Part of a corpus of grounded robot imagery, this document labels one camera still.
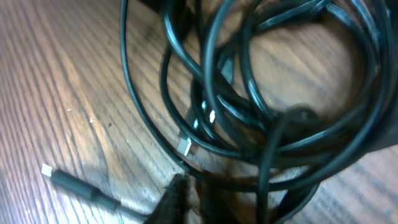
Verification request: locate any thin black usb cable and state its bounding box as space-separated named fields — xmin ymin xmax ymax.
xmin=40 ymin=163 xmax=150 ymax=220

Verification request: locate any thick black usb cable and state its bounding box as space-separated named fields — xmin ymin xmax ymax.
xmin=119 ymin=0 xmax=398 ymax=224

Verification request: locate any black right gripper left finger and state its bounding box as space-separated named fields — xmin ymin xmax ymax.
xmin=144 ymin=174 xmax=188 ymax=224

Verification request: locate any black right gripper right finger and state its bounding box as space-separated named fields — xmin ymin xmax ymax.
xmin=195 ymin=180 xmax=241 ymax=224

